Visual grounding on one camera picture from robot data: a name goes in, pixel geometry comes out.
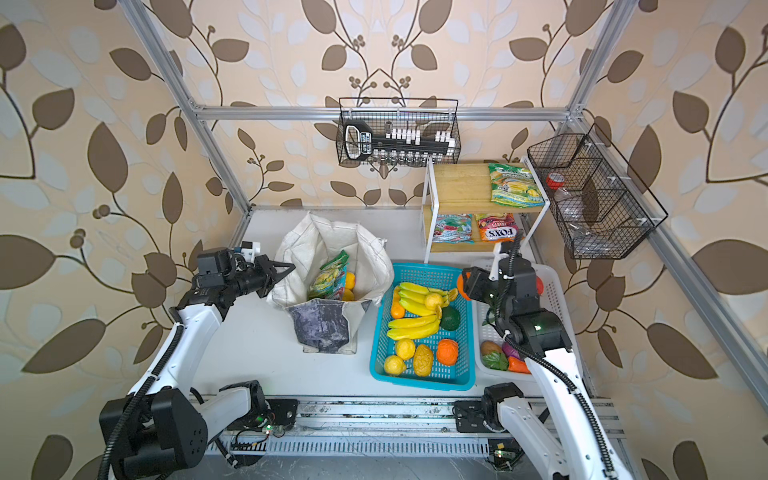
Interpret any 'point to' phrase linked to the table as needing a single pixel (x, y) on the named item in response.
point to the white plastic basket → (485, 312)
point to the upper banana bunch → (424, 300)
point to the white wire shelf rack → (480, 206)
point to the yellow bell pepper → (351, 280)
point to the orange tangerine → (447, 351)
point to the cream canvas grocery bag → (330, 326)
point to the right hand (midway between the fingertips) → (476, 278)
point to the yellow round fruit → (394, 365)
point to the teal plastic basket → (461, 376)
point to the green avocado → (450, 318)
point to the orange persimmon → (460, 284)
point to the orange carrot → (515, 364)
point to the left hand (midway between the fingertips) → (295, 264)
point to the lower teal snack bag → (453, 229)
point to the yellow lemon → (405, 348)
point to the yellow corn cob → (423, 360)
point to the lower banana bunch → (413, 328)
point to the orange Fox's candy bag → (498, 228)
